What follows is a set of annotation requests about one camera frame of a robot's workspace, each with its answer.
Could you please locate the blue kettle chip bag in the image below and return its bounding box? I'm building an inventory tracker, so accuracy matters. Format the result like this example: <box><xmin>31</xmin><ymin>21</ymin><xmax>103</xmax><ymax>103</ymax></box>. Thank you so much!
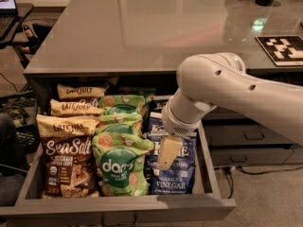
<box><xmin>148</xmin><ymin>112</ymin><xmax>165</xmax><ymax>132</ymax></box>
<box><xmin>144</xmin><ymin>133</ymin><xmax>197</xmax><ymax>195</ymax></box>
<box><xmin>150</xmin><ymin>96</ymin><xmax>170</xmax><ymax>113</ymax></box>

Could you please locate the rear Late July chip bag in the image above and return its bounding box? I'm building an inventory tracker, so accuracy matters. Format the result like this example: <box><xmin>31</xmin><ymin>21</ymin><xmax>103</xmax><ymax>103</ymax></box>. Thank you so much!
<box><xmin>57</xmin><ymin>84</ymin><xmax>105</xmax><ymax>99</ymax></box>

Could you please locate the green dang chip bag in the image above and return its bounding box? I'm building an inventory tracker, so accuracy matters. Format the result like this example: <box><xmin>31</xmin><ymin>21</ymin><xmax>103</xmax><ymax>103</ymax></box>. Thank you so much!
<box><xmin>92</xmin><ymin>132</ymin><xmax>153</xmax><ymax>197</ymax></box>
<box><xmin>98</xmin><ymin>95</ymin><xmax>145</xmax><ymax>115</ymax></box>
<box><xmin>95</xmin><ymin>113</ymin><xmax>143</xmax><ymax>136</ymax></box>

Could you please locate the black floor cable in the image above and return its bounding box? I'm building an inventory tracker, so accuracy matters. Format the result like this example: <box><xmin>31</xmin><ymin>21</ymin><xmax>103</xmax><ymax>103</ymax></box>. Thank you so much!
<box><xmin>221</xmin><ymin>164</ymin><xmax>303</xmax><ymax>200</ymax></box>

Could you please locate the laptop computer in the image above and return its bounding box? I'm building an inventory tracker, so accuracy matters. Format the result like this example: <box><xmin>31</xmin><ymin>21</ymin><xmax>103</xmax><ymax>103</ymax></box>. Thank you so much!
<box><xmin>0</xmin><ymin>0</ymin><xmax>18</xmax><ymax>40</ymax></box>

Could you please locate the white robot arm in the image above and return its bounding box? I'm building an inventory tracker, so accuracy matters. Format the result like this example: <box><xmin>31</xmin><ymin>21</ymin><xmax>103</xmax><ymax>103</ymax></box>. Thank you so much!
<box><xmin>162</xmin><ymin>53</ymin><xmax>303</xmax><ymax>166</ymax></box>

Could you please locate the black plastic crate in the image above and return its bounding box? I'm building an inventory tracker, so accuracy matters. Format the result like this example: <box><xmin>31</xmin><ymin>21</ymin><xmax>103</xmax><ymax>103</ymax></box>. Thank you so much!
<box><xmin>0</xmin><ymin>91</ymin><xmax>40</xmax><ymax>154</ymax></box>

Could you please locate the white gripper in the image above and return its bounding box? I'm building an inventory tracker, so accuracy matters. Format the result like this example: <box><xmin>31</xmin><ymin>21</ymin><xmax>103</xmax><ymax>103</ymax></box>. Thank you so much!
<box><xmin>158</xmin><ymin>104</ymin><xmax>198</xmax><ymax>170</ymax></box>

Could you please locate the front green Dang chip bag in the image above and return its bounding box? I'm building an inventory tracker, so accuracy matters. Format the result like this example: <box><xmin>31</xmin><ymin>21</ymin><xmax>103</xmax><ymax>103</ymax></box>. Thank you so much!
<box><xmin>92</xmin><ymin>132</ymin><xmax>153</xmax><ymax>197</ymax></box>

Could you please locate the middle Late July chip bag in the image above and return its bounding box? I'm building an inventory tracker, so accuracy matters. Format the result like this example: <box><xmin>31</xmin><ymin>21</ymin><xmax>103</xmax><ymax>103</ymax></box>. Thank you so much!
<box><xmin>50</xmin><ymin>99</ymin><xmax>104</xmax><ymax>116</ymax></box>

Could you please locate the open grey top drawer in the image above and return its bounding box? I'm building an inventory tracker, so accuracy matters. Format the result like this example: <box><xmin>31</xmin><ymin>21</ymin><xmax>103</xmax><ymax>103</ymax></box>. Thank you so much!
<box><xmin>0</xmin><ymin>127</ymin><xmax>236</xmax><ymax>227</ymax></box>

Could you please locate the front Late July chip bag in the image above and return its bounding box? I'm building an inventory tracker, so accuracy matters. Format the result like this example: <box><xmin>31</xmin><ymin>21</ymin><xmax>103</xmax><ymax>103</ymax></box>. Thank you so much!
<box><xmin>36</xmin><ymin>114</ymin><xmax>99</xmax><ymax>199</ymax></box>

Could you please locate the rear green Dang chip bag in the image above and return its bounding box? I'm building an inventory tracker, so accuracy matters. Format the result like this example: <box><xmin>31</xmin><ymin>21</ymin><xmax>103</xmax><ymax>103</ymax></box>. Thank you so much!
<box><xmin>98</xmin><ymin>95</ymin><xmax>145</xmax><ymax>115</ymax></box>

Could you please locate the late july chip bag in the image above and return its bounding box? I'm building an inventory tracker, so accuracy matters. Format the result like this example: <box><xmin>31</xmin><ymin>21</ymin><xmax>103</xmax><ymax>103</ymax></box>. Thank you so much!
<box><xmin>50</xmin><ymin>99</ymin><xmax>104</xmax><ymax>116</ymax></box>
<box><xmin>36</xmin><ymin>114</ymin><xmax>99</xmax><ymax>199</ymax></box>
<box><xmin>57</xmin><ymin>84</ymin><xmax>105</xmax><ymax>99</ymax></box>

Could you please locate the middle green Dang chip bag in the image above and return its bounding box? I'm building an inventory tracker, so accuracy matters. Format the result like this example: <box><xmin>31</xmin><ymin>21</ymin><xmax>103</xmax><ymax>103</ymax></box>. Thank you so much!
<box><xmin>95</xmin><ymin>113</ymin><xmax>143</xmax><ymax>136</ymax></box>

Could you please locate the dark side table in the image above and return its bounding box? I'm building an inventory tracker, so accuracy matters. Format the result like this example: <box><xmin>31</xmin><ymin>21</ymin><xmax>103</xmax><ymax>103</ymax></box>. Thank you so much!
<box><xmin>0</xmin><ymin>3</ymin><xmax>34</xmax><ymax>49</ymax></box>

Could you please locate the black white fiducial marker board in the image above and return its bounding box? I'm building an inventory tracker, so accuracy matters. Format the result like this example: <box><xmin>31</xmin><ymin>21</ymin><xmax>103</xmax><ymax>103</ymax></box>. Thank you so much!
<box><xmin>256</xmin><ymin>35</ymin><xmax>303</xmax><ymax>66</ymax></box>

